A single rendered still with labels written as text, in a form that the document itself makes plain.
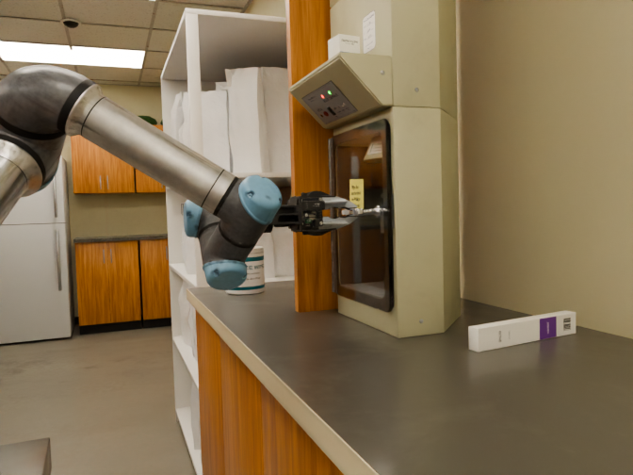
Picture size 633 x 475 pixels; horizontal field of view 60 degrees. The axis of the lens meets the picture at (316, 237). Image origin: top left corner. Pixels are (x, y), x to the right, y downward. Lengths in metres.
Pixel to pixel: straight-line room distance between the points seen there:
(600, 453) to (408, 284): 0.57
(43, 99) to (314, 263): 0.79
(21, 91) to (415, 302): 0.80
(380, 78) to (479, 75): 0.55
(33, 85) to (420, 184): 0.72
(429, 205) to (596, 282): 0.41
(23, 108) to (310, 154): 0.73
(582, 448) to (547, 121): 0.89
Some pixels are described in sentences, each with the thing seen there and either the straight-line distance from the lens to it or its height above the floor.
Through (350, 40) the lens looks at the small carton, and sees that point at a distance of 1.23.
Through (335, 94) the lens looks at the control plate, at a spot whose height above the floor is 1.45.
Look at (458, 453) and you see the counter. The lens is 0.66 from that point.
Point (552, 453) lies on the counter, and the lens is 0.68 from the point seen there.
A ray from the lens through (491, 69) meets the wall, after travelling 1.61.
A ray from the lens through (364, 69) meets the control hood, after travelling 1.13.
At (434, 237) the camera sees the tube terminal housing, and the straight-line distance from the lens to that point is 1.17.
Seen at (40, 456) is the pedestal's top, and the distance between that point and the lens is 0.74.
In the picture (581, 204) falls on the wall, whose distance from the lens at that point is 1.35.
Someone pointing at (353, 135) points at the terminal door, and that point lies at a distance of 1.28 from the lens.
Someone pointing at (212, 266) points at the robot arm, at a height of 1.11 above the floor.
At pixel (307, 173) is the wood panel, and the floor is 1.30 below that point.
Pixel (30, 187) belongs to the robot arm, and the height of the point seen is 1.26.
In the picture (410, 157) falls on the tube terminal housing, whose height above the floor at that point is 1.31.
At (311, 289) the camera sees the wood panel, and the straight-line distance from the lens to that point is 1.46.
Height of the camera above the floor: 1.21
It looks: 3 degrees down
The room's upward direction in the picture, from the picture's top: 2 degrees counter-clockwise
